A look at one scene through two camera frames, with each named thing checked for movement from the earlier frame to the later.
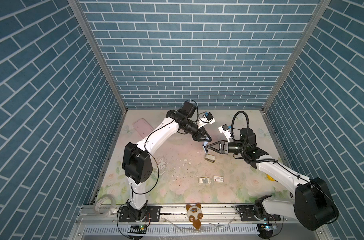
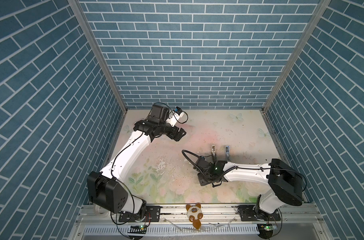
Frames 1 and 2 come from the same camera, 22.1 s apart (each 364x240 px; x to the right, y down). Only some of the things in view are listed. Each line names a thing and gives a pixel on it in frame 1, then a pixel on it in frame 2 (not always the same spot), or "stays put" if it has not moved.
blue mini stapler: x=205 y=146 -> x=227 y=153
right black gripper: x=222 y=146 -> x=201 y=182
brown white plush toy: x=195 y=214 stays put
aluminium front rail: x=99 y=215 stays put
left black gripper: x=197 y=135 -> x=178 y=135
